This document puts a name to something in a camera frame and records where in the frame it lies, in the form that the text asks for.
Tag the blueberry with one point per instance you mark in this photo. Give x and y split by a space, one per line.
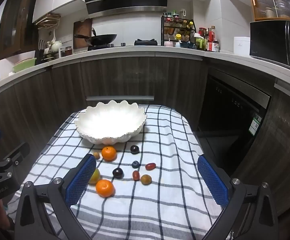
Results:
135 164

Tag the black wok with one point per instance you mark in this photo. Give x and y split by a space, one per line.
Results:
105 38

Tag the green lidded jar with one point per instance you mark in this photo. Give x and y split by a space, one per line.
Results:
199 41

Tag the brown longan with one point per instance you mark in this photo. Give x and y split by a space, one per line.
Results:
96 155
146 179

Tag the cluster of condiment bottles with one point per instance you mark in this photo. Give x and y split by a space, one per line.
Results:
211 42

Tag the light green plastic basin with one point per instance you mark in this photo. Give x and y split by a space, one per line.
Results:
23 65

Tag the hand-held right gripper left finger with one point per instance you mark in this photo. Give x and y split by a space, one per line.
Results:
81 180

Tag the white scalloped ceramic bowl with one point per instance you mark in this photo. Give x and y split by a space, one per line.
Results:
110 122

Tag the wooden hanging rack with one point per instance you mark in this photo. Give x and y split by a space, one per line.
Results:
48 20

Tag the green apple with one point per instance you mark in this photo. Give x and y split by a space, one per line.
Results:
96 176

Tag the black microwave oven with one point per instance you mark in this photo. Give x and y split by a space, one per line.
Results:
270 40

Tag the black built-in dishwasher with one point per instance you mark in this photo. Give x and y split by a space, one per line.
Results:
225 120

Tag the black knife block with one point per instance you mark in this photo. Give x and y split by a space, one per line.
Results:
39 55

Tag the white teapot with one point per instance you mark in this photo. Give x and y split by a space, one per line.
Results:
56 46

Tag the dark wood lower cabinets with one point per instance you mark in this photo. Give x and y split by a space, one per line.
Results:
122 80

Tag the red cherry tomato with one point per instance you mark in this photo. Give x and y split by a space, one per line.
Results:
150 166

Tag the red grape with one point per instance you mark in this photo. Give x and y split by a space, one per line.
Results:
136 175

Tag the group of spice jars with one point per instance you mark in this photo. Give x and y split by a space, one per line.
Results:
181 28

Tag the green energy label sticker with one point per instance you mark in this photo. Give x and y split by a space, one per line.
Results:
255 125

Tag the dark purple plum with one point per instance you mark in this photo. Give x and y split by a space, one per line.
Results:
117 173
134 149

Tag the blue checked white cloth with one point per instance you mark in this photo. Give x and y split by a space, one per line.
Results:
160 205

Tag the orange mandarin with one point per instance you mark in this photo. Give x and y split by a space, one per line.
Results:
105 188
109 153

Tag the black gas stove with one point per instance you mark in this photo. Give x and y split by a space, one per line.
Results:
146 42

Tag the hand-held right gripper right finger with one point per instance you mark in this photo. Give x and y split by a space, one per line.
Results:
212 182

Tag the dark wooden window frame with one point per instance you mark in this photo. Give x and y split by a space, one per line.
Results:
14 20

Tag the wooden cutting board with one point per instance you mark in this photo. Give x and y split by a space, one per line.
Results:
81 30

